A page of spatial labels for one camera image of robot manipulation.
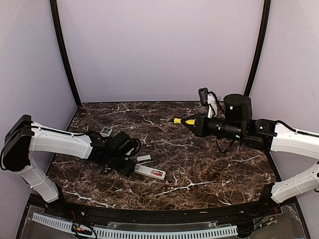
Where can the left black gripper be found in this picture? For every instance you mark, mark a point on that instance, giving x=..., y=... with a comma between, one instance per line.
x=126, y=170

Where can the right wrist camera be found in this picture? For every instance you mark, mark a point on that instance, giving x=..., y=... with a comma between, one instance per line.
x=209, y=100

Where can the white battery cover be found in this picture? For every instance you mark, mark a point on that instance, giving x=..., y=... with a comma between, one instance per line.
x=143, y=158

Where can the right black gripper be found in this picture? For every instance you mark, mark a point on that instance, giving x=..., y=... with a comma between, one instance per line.
x=200, y=129

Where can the red battery in remote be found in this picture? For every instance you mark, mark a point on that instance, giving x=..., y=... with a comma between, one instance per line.
x=158, y=174

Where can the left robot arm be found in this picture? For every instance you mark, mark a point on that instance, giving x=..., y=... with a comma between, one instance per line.
x=27, y=136

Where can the grey remote control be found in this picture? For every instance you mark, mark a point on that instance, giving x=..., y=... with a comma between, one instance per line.
x=106, y=132

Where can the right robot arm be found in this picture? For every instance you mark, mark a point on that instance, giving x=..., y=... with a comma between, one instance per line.
x=261, y=134

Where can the right black frame post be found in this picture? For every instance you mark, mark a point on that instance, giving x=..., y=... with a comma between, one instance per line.
x=259, y=47

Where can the black front rail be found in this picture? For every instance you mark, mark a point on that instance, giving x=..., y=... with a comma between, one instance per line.
x=241, y=214

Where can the left black frame post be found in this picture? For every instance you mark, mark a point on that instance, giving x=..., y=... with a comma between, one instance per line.
x=63, y=51

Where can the white slim remote control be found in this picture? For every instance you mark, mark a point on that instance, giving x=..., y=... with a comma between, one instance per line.
x=147, y=171

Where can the white slotted cable duct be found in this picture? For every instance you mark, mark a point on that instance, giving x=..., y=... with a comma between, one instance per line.
x=135, y=231

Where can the black frame post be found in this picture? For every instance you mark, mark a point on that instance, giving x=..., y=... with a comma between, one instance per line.
x=259, y=47
x=63, y=51

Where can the yellow handled screwdriver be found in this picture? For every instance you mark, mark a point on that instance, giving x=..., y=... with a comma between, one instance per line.
x=180, y=121

